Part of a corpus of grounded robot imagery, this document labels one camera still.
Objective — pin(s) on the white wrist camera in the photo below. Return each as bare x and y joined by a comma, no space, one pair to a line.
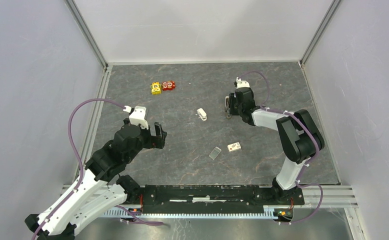
239,83
137,116

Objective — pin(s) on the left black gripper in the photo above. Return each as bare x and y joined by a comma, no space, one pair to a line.
157,141

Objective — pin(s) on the brown white stapler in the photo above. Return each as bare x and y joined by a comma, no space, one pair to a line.
227,107

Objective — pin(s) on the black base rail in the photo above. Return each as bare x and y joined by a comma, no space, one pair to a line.
212,199

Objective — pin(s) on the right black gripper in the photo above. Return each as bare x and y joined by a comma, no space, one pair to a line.
232,98

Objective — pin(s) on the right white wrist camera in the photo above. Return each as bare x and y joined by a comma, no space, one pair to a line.
239,83

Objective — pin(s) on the red toy block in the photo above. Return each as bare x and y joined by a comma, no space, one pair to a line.
168,85

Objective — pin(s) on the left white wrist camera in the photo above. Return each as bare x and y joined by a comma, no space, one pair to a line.
137,116

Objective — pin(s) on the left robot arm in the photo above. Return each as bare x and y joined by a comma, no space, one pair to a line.
100,187

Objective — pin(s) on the yellow toy block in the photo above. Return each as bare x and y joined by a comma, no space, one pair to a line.
156,88

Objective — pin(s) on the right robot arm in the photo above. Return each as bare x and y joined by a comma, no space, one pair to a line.
299,135

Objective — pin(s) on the grey staple tray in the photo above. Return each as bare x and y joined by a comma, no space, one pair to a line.
215,153

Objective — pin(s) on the white staple box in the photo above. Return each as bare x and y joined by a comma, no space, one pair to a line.
234,147

